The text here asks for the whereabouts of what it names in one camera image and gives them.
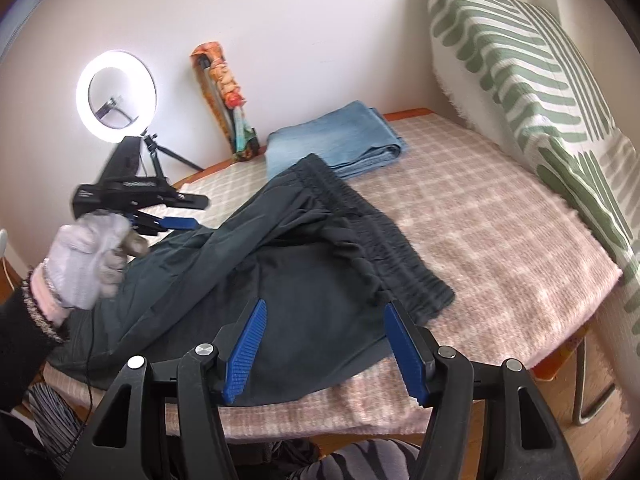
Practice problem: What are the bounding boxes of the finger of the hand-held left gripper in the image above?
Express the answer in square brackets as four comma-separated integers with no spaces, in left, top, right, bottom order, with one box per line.
[127,209,199,237]
[172,191,209,209]

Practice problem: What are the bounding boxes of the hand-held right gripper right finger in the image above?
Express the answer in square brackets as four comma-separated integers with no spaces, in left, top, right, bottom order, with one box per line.
[383,300,583,480]

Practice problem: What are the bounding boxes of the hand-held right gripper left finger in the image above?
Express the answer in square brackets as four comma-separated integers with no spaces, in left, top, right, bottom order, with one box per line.
[62,299,268,480]

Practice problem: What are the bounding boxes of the dark grey pants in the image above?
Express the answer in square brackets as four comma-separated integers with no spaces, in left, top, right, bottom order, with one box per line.
[47,152,457,392]

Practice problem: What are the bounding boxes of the person's left forearm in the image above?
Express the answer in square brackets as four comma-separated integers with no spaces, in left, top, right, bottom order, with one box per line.
[0,265,72,413]

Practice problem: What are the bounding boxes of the person's left hand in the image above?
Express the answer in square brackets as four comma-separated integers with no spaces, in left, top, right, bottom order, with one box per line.
[47,212,149,311]

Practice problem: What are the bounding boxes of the orange floral cloth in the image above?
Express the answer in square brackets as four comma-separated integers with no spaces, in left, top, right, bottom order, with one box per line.
[189,40,262,162]

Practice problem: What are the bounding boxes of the pink plaid blanket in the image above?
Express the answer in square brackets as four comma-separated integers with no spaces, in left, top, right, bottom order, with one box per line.
[42,111,624,437]

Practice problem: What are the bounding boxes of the folded light blue jeans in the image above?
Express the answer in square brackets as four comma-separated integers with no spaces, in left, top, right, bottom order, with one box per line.
[265,100,409,182]

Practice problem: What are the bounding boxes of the grey metal chair leg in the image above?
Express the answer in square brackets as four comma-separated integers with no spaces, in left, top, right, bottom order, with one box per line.
[571,327,622,427]

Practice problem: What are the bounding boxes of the green striped white throw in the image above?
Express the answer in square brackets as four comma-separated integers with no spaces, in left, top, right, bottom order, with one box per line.
[421,0,640,366]

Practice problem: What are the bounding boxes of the white ring light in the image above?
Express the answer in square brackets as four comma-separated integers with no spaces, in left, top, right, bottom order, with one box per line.
[75,49,160,137]

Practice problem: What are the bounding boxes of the black cable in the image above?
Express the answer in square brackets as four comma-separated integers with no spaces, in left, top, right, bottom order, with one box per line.
[60,310,96,458]

